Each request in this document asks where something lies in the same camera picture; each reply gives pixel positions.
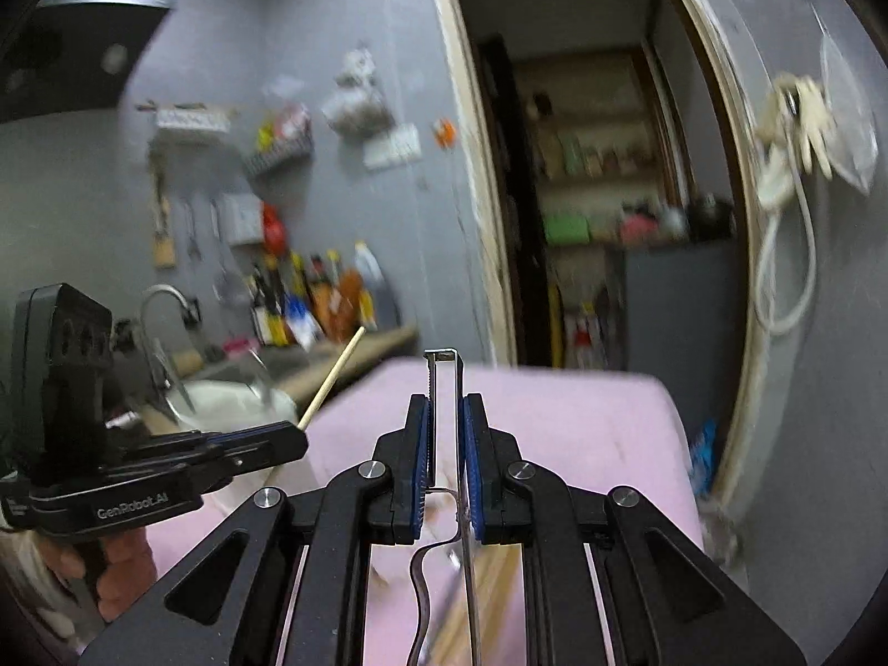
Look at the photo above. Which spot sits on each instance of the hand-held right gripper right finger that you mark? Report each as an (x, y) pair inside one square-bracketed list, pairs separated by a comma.
[(468, 458)]

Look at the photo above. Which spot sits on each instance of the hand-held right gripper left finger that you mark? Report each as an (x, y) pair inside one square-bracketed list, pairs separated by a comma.
[(424, 458)]

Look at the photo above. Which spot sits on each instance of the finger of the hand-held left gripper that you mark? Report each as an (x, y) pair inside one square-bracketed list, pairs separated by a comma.
[(263, 447)]

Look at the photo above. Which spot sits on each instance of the metal peeler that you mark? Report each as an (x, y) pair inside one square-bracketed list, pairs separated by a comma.
[(430, 381)]

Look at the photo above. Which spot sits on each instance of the wooden chopstick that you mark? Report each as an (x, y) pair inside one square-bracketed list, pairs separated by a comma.
[(333, 374)]

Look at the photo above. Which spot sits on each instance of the person's left hand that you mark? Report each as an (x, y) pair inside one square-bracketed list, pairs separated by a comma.
[(128, 569)]

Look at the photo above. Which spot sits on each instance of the white bowl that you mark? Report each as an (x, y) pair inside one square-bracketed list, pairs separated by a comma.
[(229, 406)]

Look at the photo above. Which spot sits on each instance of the pink soap dish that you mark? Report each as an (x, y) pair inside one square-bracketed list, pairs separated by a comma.
[(236, 347)]

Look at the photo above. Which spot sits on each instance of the tan loofah sponge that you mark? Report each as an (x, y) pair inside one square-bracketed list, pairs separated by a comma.
[(186, 363)]

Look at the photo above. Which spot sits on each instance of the pink table cloth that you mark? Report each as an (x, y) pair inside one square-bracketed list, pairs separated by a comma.
[(590, 430)]

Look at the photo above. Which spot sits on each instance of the white and blue bag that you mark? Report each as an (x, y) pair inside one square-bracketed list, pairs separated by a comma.
[(302, 326)]

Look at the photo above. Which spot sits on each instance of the metal faucet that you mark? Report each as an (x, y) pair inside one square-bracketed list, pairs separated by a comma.
[(164, 288)]

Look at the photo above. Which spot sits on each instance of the row of sauce bottles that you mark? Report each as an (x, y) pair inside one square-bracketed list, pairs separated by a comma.
[(277, 291)]

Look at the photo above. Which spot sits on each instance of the orange seasoning packet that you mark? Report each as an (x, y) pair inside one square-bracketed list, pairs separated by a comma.
[(336, 305)]

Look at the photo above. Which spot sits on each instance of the hanging metal tongs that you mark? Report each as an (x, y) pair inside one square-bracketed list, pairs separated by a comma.
[(192, 236)]

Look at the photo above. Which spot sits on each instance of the red plastic bag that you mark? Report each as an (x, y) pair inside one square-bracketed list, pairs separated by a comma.
[(274, 229)]

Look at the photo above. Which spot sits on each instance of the hanging metal tool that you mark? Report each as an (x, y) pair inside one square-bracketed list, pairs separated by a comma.
[(215, 222)]

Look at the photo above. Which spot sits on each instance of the green container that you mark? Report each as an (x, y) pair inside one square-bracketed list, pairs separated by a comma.
[(565, 229)]

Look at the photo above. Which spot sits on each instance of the dark cabinet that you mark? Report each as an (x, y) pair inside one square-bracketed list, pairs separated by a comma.
[(680, 305)]

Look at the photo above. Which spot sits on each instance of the red cloth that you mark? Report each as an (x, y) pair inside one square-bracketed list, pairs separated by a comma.
[(638, 229)]

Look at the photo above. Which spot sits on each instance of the metal pot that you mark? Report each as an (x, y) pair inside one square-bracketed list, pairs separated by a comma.
[(669, 220)]

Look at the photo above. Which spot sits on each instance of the colourful seasoning packets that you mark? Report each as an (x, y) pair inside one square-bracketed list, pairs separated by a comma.
[(288, 123)]

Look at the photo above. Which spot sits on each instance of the black range hood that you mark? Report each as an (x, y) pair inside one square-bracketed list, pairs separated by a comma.
[(69, 62)]

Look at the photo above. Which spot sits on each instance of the black cooking pot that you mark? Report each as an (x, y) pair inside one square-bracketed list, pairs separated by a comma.
[(711, 215)]

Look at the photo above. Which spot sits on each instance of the hanging filled plastic bag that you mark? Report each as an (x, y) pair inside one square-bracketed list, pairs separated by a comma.
[(354, 104)]

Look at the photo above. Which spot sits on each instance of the wooden pantry shelf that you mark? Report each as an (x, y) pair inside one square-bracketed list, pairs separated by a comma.
[(590, 118)]

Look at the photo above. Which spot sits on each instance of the cream rubber gloves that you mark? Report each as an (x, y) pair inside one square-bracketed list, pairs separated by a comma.
[(808, 125)]

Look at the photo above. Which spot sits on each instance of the clear plastic bag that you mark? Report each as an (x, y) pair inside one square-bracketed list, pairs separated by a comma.
[(850, 118)]

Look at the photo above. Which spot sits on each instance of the white wall box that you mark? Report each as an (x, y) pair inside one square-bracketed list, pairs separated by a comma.
[(241, 218)]

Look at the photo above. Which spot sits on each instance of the wooden door frame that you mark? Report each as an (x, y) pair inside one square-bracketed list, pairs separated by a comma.
[(479, 208)]

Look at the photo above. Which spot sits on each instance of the white wall basket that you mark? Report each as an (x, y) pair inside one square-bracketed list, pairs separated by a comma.
[(191, 119)]

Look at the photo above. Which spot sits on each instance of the white switch panel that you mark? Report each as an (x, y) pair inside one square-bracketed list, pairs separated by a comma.
[(392, 147)]

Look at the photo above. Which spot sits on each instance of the orange wall hook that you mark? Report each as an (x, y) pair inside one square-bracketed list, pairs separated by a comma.
[(444, 132)]

